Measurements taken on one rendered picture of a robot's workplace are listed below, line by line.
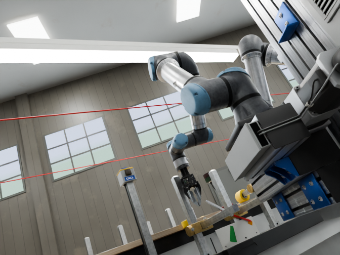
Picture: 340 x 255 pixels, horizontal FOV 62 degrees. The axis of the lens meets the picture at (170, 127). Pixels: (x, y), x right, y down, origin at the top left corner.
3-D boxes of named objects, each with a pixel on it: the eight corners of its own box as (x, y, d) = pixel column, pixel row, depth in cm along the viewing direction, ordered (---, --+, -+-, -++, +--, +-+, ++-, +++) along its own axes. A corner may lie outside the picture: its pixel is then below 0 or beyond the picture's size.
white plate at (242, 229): (260, 233, 152) (251, 215, 156) (223, 250, 139) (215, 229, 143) (259, 234, 153) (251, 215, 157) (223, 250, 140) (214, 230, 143)
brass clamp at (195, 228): (214, 226, 143) (210, 217, 145) (193, 235, 137) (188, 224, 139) (208, 229, 148) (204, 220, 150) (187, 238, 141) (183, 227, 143)
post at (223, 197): (254, 252, 146) (215, 168, 165) (250, 254, 144) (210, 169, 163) (250, 253, 149) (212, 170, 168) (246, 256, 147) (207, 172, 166)
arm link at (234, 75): (266, 89, 99) (248, 60, 105) (234, 97, 95) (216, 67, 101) (253, 107, 110) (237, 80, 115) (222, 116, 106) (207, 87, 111)
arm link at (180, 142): (191, 128, 143) (186, 137, 153) (170, 133, 140) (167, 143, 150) (197, 141, 140) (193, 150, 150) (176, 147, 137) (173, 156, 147)
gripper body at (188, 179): (183, 189, 140) (174, 168, 145) (185, 192, 148) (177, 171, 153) (198, 183, 140) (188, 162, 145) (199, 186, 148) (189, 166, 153)
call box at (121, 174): (137, 180, 140) (132, 166, 143) (124, 183, 136) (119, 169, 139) (133, 185, 145) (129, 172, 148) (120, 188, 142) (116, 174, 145)
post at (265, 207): (284, 234, 160) (245, 159, 179) (280, 236, 158) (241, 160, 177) (280, 236, 162) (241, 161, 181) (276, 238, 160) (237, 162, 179)
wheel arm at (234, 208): (241, 211, 121) (236, 202, 122) (235, 214, 119) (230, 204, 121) (195, 235, 154) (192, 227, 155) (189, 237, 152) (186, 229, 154)
